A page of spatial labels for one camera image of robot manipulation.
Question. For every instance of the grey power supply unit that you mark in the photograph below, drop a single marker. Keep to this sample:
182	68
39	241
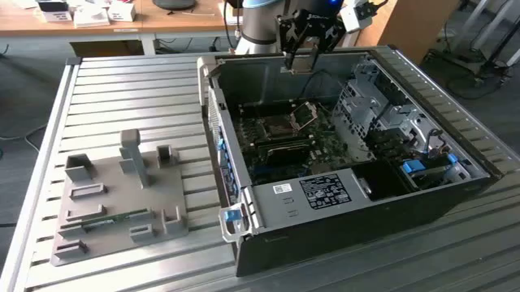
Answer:
275	207

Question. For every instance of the wooden panel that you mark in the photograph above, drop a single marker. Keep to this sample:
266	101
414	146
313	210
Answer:
414	27

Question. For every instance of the CPU socket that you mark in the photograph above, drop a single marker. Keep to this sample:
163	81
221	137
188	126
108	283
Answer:
278	126

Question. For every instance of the black graphics card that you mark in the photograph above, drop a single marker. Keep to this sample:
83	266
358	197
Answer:
286	155

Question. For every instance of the hard disk in blue carrier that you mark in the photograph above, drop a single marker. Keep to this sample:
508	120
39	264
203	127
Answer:
412	167

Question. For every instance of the black open PC case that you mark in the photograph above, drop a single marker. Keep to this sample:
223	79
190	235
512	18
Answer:
345	243

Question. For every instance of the grey parts rack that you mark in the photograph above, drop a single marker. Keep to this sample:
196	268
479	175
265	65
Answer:
118	194

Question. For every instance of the dark round object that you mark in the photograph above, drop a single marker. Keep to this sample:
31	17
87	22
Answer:
174	3

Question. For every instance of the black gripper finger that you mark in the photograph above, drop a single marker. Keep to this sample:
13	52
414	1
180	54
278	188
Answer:
315	62
287	62

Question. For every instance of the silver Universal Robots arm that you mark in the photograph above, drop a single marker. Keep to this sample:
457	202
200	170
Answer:
259	30

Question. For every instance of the metal equipment stand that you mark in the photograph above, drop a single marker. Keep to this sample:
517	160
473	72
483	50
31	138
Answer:
485	32

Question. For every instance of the blue card retainer clip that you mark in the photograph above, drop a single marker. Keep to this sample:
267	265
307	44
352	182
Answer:
221	143

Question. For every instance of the green RAM stick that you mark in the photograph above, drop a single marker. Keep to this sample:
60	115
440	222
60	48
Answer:
110	219

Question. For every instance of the grey metal disk bay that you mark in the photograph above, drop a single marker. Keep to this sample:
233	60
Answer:
357	112

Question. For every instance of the white box with printed text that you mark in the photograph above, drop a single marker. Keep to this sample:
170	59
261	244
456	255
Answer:
122	15

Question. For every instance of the green motherboard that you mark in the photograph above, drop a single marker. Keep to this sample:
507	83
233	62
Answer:
325	143

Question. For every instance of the blue case latch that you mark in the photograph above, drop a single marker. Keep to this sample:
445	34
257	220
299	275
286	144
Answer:
231	216

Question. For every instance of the CPU with silver top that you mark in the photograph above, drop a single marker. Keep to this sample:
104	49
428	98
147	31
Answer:
302	65

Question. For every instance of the white box with black lid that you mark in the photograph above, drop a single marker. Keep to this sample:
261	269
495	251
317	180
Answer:
56	16

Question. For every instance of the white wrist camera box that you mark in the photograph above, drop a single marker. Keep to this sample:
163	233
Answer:
353	18

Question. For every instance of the white box with round hole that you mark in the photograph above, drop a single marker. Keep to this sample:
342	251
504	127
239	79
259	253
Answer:
91	21

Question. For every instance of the wooden desk white frame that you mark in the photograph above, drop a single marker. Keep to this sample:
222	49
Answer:
24	21
182	21

